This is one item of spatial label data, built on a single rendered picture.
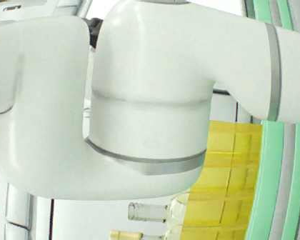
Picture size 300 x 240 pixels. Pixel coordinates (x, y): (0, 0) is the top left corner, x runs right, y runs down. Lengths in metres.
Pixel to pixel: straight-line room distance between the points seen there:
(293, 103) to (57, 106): 0.20
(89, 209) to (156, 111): 0.63
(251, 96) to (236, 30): 0.06
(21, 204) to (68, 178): 0.66
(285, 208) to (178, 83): 0.36
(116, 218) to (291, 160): 0.37
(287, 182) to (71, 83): 0.44
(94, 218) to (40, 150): 0.65
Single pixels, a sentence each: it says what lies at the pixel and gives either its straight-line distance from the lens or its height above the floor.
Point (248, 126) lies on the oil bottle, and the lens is 1.17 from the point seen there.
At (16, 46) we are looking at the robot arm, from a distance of 0.61.
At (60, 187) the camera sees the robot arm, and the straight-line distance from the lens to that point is 0.64.
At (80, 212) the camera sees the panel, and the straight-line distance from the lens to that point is 1.28.
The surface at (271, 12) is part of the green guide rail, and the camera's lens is 1.35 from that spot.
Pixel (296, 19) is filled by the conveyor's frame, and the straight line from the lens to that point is 1.32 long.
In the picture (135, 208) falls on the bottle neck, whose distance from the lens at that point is 1.11.
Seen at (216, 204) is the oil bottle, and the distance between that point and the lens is 1.10.
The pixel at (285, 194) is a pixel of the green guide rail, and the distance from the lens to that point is 0.98.
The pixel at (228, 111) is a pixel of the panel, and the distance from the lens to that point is 1.39.
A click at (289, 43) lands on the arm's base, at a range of 0.67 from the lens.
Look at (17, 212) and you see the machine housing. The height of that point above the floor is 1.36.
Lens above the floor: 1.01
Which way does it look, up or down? 6 degrees up
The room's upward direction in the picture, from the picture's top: 85 degrees counter-clockwise
